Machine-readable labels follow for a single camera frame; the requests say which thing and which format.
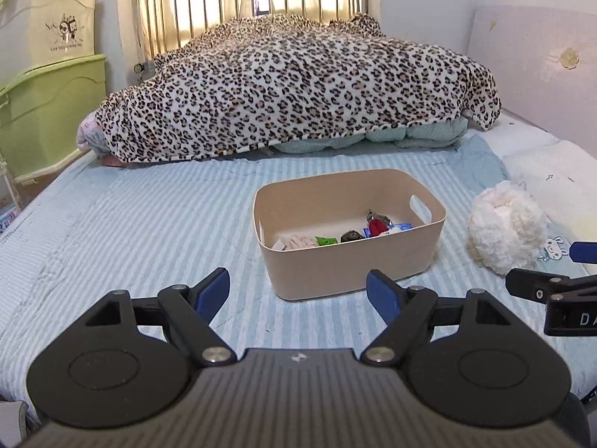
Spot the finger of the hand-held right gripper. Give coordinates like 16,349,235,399
569,241,597,265
505,268,597,303

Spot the white fluffy plush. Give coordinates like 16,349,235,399
468,180,550,276

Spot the white pillow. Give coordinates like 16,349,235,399
485,126,597,243

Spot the pink floral cloth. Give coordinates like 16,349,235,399
76,113,128,168

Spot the teal quilt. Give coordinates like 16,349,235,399
272,116,469,155

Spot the blue striped bedsheet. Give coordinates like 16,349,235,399
0,131,597,418

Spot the pink towel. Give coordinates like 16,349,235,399
284,234,322,251

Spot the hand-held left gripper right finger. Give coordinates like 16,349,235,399
360,269,514,367

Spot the green storage box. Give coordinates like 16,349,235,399
0,53,108,184

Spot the metal bed rail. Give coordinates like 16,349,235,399
122,0,375,73

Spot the beige plastic storage bin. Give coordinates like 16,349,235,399
253,168,447,302

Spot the cream storage box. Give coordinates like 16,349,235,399
0,0,100,90

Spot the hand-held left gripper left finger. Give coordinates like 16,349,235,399
84,268,237,367

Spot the leopard print blanket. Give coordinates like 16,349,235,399
94,12,503,164

